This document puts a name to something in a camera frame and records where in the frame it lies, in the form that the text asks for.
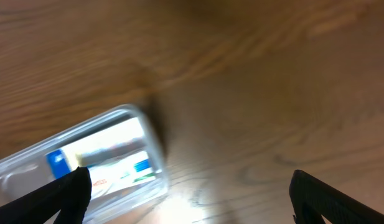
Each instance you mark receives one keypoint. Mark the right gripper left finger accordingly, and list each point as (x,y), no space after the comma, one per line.
(67,197)

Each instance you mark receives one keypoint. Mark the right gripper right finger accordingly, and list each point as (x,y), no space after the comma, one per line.
(315,202)

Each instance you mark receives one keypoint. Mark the white Panadol box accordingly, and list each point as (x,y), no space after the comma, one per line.
(120,173)

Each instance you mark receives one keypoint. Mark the blue cooling patch box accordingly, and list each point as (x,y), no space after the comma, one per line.
(111,142)

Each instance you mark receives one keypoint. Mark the clear plastic container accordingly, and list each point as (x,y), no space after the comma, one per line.
(27,170)

